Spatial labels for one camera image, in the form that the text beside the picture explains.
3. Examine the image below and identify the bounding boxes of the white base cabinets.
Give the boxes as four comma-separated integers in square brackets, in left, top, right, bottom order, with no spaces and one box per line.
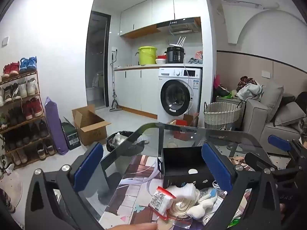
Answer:
[114,68,159,119]

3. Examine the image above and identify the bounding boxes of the white wall cabinets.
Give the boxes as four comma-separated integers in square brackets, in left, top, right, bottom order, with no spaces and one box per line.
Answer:
[119,0,204,37]

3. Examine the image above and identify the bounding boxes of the dark green box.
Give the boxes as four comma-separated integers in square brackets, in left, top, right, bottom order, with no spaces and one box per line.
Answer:
[61,122,81,150]

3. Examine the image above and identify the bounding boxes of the white plush sock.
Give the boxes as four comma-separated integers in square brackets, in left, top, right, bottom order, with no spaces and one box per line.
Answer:
[187,195,216,219]

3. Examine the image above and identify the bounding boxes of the green plastic bucket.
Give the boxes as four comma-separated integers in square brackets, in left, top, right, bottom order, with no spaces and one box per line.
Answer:
[135,46,157,65]

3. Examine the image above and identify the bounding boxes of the black trash bin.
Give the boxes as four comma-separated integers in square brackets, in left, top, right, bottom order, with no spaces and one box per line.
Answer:
[106,131,135,152]

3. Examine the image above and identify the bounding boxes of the grey sofa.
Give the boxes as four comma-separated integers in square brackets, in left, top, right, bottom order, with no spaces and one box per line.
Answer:
[241,79,307,149]

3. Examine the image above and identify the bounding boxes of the black cardboard box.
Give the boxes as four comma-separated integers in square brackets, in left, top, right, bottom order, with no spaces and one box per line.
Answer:
[162,145,217,190]

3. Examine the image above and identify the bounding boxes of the wooden shoe rack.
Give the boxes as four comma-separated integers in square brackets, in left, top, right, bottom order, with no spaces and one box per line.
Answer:
[0,69,57,170]

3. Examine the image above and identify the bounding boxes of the flat mop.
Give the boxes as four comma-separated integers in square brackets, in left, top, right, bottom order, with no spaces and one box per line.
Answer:
[110,53,123,113]

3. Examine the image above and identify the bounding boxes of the dark glass door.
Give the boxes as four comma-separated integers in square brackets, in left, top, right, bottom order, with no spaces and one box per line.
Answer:
[85,11,111,109]

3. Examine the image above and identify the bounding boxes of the white foam net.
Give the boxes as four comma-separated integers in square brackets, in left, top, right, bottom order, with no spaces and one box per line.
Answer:
[171,182,201,198]

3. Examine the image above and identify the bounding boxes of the printed anime mat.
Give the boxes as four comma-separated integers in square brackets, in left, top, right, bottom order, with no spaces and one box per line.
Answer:
[101,149,271,230]

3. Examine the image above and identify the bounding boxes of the grey cushion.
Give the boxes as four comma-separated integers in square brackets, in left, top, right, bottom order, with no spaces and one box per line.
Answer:
[275,101,306,127]
[260,80,284,122]

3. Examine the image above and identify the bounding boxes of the red and white packet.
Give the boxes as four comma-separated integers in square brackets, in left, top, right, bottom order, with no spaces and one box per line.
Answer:
[149,186,177,217]

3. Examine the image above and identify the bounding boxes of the white router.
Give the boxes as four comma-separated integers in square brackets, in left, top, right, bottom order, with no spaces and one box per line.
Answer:
[168,36,186,48]

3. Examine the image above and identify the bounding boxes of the person's left hand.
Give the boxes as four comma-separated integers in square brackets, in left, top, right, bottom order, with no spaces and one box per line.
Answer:
[106,222,157,230]

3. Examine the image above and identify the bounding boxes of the zip bag of cream rope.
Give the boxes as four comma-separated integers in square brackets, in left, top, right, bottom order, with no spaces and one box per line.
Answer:
[157,195,201,229]

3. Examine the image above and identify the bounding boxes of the brown cardboard box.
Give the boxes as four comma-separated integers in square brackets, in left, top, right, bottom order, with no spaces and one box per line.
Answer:
[72,104,111,146]

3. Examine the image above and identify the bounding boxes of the range hood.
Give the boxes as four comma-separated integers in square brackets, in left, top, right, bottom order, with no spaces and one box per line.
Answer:
[156,17,201,33]

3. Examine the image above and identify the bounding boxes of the white washing machine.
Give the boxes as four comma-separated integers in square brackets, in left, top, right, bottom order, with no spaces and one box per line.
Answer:
[157,67,202,126]

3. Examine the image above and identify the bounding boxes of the black pressure cooker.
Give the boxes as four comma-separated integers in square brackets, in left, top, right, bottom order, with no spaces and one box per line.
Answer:
[165,47,186,64]

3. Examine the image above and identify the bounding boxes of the green and white sachet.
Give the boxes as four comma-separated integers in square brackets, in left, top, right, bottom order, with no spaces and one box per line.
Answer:
[227,218,243,229]

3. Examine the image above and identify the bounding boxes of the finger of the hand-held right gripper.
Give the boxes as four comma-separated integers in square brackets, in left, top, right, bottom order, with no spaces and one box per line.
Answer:
[268,135,307,166]
[244,152,298,176]

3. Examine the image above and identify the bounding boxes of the red cardboard box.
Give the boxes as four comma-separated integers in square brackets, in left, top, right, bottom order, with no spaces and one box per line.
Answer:
[168,113,199,140]

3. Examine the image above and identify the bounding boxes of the wicker laundry basket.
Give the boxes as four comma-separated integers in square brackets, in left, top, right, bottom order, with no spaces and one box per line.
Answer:
[203,101,243,131]

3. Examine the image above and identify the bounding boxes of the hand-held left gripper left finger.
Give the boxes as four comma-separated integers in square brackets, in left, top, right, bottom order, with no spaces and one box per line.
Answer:
[24,142,106,230]

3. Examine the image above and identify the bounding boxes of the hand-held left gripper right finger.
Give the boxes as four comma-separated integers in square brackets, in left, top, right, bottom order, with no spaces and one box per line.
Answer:
[201,142,281,230]

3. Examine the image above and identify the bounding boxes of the shoe rack with shoes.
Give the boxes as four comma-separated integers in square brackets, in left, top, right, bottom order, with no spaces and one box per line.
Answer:
[0,57,57,166]

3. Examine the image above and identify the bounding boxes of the white cable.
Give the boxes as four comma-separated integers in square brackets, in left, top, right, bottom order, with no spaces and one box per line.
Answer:
[203,208,243,227]

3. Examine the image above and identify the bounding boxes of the pile of clothes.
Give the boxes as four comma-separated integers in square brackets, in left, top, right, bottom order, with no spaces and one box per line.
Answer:
[236,76,264,101]

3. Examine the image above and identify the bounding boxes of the white packet with blue print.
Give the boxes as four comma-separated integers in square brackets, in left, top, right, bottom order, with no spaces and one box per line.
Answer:
[199,187,227,203]

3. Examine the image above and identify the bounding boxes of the white air conditioner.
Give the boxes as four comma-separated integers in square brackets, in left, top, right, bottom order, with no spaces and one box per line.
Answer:
[222,0,280,10]

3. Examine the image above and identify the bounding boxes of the purple mat bag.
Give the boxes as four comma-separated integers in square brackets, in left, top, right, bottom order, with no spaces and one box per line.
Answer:
[44,96,69,156]

